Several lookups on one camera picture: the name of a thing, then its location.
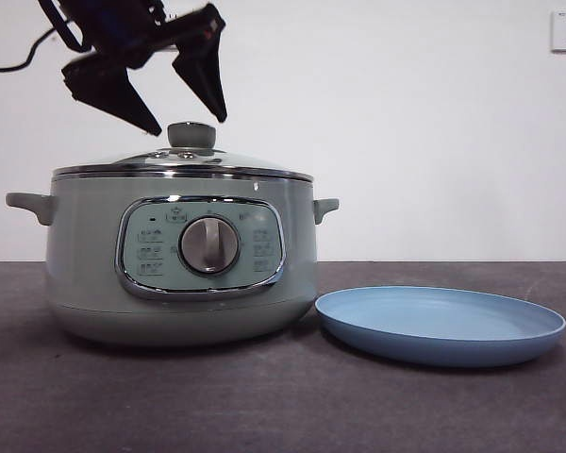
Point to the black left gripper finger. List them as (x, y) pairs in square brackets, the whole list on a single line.
[(108, 89), (205, 71)]

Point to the glass lid with green knob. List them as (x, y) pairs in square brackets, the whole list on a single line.
[(191, 136)]

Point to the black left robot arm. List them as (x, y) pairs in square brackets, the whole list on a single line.
[(99, 19)]

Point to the pale green electric steamer pot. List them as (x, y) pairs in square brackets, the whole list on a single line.
[(89, 245)]

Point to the blue round plate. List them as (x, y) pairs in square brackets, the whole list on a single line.
[(434, 325)]

